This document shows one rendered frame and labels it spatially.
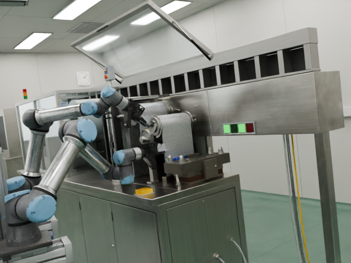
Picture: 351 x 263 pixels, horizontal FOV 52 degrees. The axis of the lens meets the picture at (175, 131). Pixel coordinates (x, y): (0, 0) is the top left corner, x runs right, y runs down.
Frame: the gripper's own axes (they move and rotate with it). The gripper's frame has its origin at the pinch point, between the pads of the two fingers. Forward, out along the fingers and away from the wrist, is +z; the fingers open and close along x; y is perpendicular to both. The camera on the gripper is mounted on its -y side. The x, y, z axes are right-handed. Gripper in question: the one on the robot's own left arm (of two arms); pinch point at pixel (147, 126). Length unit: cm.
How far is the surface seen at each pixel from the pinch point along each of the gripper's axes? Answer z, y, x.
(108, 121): -9.2, -0.4, 35.1
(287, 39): 5, 51, -80
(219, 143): 240, 135, 212
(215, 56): 4, 53, -29
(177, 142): 20.0, 0.7, -8.4
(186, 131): 22.4, 9.9, -8.5
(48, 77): 42, 173, 547
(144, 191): 5.0, -39.5, -21.3
